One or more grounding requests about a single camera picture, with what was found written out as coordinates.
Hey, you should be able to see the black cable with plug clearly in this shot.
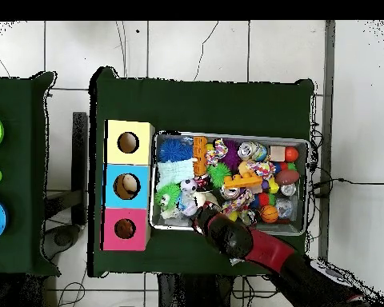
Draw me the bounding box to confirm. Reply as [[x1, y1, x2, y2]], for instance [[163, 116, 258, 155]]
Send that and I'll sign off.
[[311, 177, 384, 199]]

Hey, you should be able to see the colourful dotted cloth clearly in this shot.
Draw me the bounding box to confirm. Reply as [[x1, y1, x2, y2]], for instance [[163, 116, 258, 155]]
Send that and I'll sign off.
[[222, 160, 276, 214]]

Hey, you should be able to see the small orange basketball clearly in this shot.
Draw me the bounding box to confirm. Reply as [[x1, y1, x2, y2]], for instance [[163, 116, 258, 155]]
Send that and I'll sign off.
[[259, 205, 279, 224]]

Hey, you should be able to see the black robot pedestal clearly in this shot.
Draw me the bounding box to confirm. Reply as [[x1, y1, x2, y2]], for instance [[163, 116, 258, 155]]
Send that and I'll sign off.
[[158, 273, 234, 307]]

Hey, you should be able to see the grey floor stand base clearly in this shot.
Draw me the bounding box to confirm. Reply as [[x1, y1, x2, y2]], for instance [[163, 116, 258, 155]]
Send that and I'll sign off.
[[43, 189, 84, 261]]

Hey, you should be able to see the plain wooden cube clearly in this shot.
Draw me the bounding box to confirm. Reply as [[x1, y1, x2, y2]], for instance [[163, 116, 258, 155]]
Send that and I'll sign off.
[[269, 146, 286, 162]]

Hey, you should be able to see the light blue knitted cloth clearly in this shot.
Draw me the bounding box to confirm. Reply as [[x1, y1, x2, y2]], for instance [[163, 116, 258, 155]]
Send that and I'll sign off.
[[155, 158, 196, 189]]

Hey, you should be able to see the red-orange ball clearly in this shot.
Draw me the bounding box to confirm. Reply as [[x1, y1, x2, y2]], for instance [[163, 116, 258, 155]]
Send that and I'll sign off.
[[284, 146, 299, 163]]

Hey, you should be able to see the colourful drink can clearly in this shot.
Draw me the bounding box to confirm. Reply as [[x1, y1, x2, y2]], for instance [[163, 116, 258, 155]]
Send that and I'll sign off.
[[237, 141, 268, 162]]

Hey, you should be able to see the cream plush toy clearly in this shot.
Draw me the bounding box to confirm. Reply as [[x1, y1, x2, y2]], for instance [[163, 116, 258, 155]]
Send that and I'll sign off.
[[159, 190, 219, 220]]

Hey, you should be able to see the purple spiky ball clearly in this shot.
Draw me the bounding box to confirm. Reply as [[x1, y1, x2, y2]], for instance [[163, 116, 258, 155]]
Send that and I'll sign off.
[[222, 139, 242, 170]]

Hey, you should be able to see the black upright panel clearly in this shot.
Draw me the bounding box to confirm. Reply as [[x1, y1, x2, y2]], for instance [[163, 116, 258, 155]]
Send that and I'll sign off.
[[71, 111, 89, 225]]

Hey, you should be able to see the brown rubber ball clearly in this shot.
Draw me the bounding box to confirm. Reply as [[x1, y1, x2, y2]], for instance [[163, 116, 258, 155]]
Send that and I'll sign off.
[[274, 169, 300, 186]]

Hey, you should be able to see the blue spiky rubber ball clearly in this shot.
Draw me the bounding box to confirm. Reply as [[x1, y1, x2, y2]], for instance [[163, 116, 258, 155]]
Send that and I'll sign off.
[[158, 138, 194, 163]]

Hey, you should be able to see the green fuzzy ball with eye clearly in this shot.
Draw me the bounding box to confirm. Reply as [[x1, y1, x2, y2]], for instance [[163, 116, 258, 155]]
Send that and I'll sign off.
[[154, 183, 182, 210]]

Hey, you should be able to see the shallow clear mesh bin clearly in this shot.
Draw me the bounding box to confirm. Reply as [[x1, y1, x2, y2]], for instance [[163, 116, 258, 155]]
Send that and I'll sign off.
[[148, 130, 310, 237]]

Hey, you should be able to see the small soccer ball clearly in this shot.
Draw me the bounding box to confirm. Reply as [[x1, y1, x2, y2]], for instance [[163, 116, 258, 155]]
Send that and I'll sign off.
[[180, 177, 198, 193]]

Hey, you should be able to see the wooden box with three holes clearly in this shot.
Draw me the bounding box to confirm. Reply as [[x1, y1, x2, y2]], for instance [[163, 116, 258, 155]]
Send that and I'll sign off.
[[100, 119, 156, 252]]

